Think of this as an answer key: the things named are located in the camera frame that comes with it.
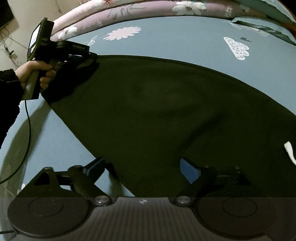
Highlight black sweatpants with white drawstring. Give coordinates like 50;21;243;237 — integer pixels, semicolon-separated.
42;55;295;197

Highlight black sleeved left forearm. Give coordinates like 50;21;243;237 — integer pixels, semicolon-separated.
0;69;24;146

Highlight person's left hand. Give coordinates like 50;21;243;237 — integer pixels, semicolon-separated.
15;60;59;90

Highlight pink floral folded quilt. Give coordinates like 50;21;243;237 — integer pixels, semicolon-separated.
51;1;178;39

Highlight blue floral bed sheet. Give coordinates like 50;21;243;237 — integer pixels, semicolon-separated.
1;16;295;191

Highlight lower teal pillow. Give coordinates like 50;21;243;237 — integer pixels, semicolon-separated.
230;16;295;45

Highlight teal pillow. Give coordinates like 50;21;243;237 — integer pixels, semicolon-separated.
236;0;295;24
230;16;295;45

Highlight mauve floral folded quilt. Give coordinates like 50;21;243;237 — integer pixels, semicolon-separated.
50;0;269;42

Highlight upper teal pillow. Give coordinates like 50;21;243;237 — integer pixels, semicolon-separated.
236;0;295;24

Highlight wall power cables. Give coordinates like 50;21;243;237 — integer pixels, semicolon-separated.
0;29;19;68

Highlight black wall television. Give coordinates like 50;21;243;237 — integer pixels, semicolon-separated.
0;0;14;29

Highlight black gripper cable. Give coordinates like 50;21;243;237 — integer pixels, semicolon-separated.
0;99;32;185

